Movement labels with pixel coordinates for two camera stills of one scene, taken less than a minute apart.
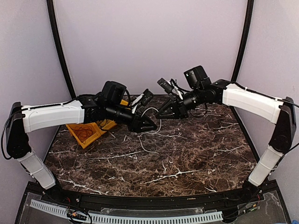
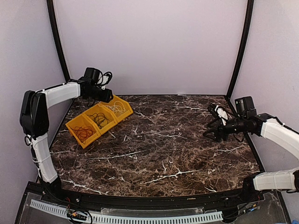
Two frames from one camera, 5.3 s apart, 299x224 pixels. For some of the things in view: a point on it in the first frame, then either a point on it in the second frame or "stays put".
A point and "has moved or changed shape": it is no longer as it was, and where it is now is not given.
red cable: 83,132 stays put
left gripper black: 138,122 -> 106,98
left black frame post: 53,29 stays put
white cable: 149,133 has moved or changed shape
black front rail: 151,202 stays put
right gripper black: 178,109 -> 221,129
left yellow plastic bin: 85,133 stays put
